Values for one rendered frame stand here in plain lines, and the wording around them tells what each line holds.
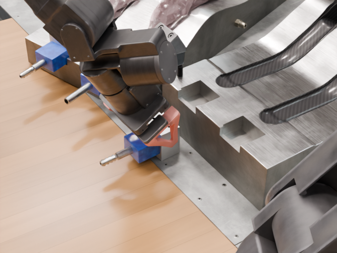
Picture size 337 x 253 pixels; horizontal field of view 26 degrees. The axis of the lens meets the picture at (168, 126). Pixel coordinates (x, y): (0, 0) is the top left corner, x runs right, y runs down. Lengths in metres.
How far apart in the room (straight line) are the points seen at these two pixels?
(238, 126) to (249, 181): 0.09
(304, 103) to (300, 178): 0.55
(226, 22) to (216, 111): 0.31
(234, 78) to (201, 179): 0.18
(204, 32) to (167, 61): 0.36
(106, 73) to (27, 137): 0.28
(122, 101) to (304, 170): 0.47
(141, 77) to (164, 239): 0.24
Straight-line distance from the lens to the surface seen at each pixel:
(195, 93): 1.18
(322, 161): 0.60
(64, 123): 1.24
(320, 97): 1.18
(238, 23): 1.40
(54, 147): 1.20
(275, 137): 1.07
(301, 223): 0.59
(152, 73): 0.95
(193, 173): 1.13
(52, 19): 0.96
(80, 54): 0.96
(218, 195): 1.10
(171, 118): 1.05
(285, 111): 1.13
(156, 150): 1.14
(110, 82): 0.99
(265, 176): 1.03
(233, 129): 1.11
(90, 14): 0.95
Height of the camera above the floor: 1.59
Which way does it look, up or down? 40 degrees down
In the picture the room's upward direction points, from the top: straight up
